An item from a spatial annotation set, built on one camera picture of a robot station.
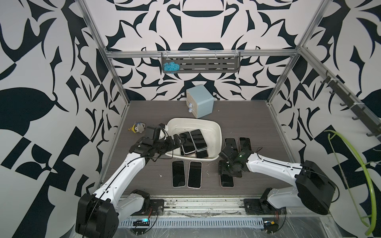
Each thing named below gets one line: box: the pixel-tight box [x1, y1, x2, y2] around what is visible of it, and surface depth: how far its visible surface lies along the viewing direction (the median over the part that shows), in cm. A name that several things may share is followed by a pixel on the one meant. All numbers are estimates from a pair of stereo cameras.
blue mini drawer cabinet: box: [185, 84, 215, 119], surface depth 107 cm
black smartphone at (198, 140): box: [190, 128, 208, 152], surface depth 98 cm
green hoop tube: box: [323, 129, 378, 236], surface depth 52 cm
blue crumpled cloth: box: [162, 61, 181, 75], surface depth 93 cm
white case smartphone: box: [187, 160, 203, 189], surface depth 87 cm
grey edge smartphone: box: [171, 159, 187, 188], surface depth 87 cm
